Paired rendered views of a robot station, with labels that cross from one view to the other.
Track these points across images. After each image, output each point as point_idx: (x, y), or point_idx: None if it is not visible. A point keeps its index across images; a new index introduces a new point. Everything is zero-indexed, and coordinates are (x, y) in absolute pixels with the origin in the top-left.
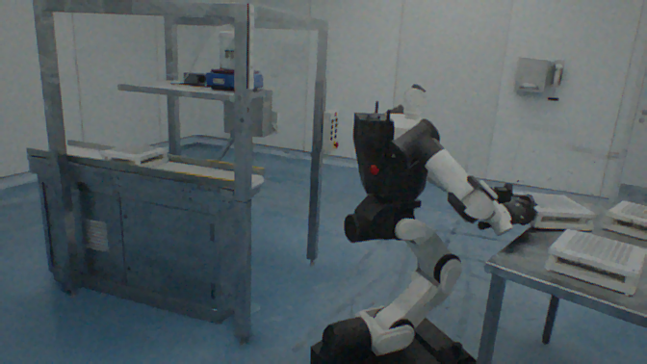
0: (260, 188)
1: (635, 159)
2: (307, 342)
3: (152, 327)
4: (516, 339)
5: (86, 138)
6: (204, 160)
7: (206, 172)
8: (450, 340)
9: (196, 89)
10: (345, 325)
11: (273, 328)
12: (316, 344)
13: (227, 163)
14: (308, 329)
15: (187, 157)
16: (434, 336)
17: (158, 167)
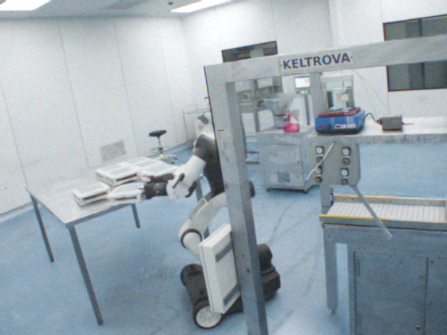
0: (325, 235)
1: None
2: (282, 317)
3: None
4: (118, 325)
5: None
6: (393, 218)
7: (380, 216)
8: (188, 278)
9: (369, 122)
10: (259, 244)
11: (310, 328)
12: (275, 276)
13: (363, 217)
14: (281, 329)
15: (420, 222)
16: (196, 281)
17: (439, 216)
